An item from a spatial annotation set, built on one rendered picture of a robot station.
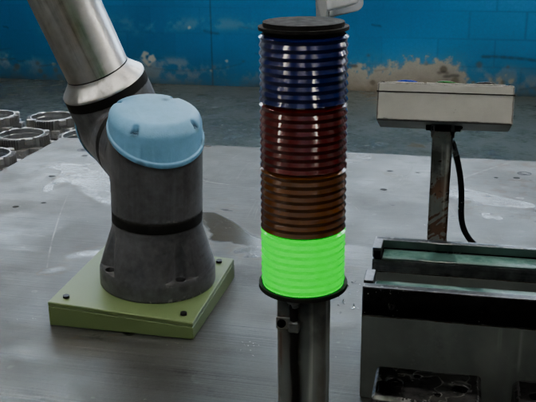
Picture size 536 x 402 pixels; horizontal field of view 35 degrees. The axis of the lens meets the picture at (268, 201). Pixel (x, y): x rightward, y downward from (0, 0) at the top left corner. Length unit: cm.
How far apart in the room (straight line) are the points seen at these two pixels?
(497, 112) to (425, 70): 533
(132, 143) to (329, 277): 48
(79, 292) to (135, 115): 24
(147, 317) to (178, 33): 577
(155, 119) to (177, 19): 572
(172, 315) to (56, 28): 39
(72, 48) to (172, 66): 570
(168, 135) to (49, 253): 39
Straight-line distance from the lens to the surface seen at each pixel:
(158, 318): 105
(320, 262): 59
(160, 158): 102
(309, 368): 64
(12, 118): 342
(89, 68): 113
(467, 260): 97
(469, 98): 111
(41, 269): 128
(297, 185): 56
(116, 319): 107
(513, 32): 639
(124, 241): 107
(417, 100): 111
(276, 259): 59
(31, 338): 108
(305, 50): 54
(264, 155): 58
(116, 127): 104
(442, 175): 114
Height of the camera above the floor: 129
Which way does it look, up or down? 19 degrees down
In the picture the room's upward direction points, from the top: 1 degrees counter-clockwise
